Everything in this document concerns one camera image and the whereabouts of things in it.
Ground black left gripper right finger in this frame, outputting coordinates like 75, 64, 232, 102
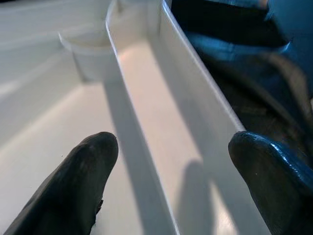
228, 131, 313, 235

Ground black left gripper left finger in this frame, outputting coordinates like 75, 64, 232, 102
3, 131, 119, 235

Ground white plastic table top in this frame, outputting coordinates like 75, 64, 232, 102
0, 0, 272, 235

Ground black plastic table cover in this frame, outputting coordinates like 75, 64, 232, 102
171, 0, 313, 169

